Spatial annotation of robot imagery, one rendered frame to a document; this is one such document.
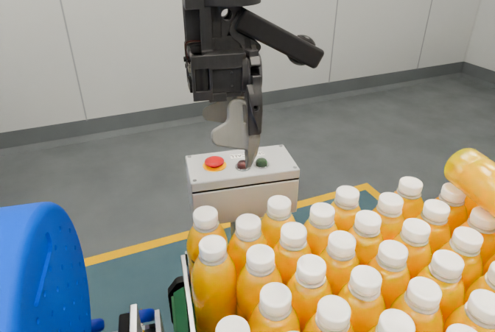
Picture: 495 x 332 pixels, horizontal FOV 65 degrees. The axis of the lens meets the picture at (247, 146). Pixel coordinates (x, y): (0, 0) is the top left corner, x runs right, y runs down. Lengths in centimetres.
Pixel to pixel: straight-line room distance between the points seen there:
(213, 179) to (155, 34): 264
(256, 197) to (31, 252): 42
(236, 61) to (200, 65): 4
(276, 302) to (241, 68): 28
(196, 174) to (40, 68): 266
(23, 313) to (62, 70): 294
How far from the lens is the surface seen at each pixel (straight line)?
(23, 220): 44
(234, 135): 47
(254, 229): 59
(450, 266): 60
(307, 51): 48
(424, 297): 55
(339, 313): 50
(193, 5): 44
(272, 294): 51
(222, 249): 56
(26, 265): 41
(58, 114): 340
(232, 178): 69
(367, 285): 54
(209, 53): 45
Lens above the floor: 148
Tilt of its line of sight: 29 degrees down
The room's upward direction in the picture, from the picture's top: straight up
